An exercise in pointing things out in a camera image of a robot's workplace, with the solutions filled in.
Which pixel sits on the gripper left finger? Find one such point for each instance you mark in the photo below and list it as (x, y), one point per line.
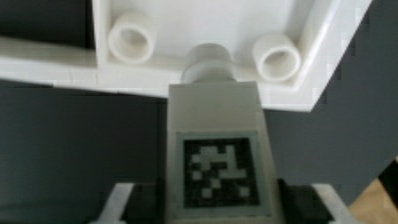
(132, 205)

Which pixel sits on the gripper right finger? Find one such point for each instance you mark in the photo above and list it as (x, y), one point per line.
(314, 205)

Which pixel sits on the white leg with tag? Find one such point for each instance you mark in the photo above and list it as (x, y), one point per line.
(221, 181)

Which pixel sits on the white square tabletop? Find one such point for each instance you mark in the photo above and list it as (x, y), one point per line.
(177, 42)

